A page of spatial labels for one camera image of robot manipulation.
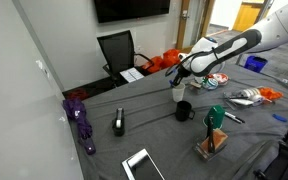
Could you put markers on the blue marker pen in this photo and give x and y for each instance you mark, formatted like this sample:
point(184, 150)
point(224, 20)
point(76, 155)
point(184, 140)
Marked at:
point(279, 117)

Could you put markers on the purple folded umbrella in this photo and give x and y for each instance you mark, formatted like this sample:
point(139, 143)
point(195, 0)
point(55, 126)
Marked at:
point(80, 123)

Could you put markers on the black wall television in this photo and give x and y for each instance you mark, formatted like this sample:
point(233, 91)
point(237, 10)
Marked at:
point(130, 10)

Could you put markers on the orange bags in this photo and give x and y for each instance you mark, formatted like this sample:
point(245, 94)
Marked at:
point(167, 58)

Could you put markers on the long wooden block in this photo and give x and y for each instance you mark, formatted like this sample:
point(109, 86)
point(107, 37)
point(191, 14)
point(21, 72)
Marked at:
point(195, 85)

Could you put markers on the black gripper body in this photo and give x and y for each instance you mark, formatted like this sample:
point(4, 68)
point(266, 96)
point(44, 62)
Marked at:
point(184, 72)

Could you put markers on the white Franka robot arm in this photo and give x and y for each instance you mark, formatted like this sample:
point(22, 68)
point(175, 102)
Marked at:
point(237, 46)

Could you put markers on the orange crumpled pieces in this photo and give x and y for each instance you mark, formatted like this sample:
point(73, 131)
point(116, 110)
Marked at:
point(270, 94)

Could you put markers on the black mug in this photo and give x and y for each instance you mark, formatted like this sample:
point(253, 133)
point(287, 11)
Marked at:
point(183, 111)

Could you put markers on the black clip stand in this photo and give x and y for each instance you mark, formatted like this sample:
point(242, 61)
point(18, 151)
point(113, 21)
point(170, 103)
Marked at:
point(211, 136)

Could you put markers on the blue bin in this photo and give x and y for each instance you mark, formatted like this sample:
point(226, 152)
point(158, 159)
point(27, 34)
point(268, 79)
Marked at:
point(255, 64)

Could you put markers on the black mesh office chair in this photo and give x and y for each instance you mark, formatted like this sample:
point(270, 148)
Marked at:
point(117, 53)

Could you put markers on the clear plastic tray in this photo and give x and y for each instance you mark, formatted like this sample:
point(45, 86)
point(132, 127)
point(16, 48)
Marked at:
point(237, 101)
point(197, 87)

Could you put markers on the white printed paper sheet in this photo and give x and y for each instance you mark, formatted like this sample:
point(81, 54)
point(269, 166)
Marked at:
point(131, 74)

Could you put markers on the grey tablecloth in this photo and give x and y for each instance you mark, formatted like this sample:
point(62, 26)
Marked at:
point(150, 133)

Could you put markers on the white paper cup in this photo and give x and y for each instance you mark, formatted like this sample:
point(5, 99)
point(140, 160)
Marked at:
point(178, 93)

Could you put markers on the silver framed tablet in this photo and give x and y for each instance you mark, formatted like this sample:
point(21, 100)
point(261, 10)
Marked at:
point(144, 166)

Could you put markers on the green plastic cup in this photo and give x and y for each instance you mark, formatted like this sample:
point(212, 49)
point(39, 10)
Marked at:
point(215, 116)

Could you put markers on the clear box with brown block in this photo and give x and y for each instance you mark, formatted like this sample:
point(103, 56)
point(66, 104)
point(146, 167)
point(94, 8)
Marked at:
point(219, 140)

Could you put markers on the yellow wooden door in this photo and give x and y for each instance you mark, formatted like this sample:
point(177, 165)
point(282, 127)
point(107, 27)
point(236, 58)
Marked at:
point(245, 16)

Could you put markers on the red and white round tub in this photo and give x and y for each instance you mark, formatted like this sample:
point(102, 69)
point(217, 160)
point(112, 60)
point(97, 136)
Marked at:
point(221, 78)

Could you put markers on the blue and white round tub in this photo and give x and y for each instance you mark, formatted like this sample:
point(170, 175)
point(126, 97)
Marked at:
point(210, 84)

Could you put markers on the black tape dispenser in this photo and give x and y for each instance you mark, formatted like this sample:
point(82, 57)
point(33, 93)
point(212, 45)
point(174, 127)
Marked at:
point(118, 123)

